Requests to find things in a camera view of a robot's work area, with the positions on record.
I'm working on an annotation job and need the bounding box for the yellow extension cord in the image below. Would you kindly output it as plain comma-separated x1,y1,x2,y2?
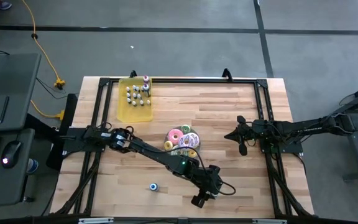
29,100,65,121
21,0,65,88

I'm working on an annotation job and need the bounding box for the pink sprinkled donut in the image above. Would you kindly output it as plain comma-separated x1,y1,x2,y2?
167,128,185,146

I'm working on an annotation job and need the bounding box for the gray plate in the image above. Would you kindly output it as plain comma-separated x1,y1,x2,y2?
163,124,202,159

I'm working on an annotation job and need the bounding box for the black pen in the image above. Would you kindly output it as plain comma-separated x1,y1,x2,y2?
0,95,11,124

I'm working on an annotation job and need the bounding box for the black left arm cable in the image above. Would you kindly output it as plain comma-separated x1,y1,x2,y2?
124,126,237,197

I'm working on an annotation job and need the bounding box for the silver table edge bracket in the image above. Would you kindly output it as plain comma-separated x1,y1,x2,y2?
78,217,115,224
252,218,288,224

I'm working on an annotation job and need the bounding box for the yellow plastic tray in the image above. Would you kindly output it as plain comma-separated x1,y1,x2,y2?
116,77,154,124

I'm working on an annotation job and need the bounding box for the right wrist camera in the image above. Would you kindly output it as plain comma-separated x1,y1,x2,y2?
247,121,262,135

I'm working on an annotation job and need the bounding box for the purple iced drizzled donut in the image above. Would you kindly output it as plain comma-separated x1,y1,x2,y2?
178,132,201,152

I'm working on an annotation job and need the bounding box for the black computer mouse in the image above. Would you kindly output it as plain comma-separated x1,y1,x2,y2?
0,139,22,169

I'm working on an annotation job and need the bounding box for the mint drizzled donut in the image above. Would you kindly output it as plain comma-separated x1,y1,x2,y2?
170,145,188,158

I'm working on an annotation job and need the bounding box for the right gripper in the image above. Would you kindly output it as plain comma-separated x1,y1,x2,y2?
224,115,270,157

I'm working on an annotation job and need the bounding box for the black aluminium table frame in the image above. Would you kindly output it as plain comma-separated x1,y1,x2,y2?
50,76,315,218

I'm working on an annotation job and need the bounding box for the blue and white bottle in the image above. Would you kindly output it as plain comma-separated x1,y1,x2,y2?
26,157,40,174

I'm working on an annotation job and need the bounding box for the gray side desk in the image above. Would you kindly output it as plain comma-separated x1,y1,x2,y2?
0,52,42,208

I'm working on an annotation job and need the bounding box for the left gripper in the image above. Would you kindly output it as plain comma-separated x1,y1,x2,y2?
192,164,223,208

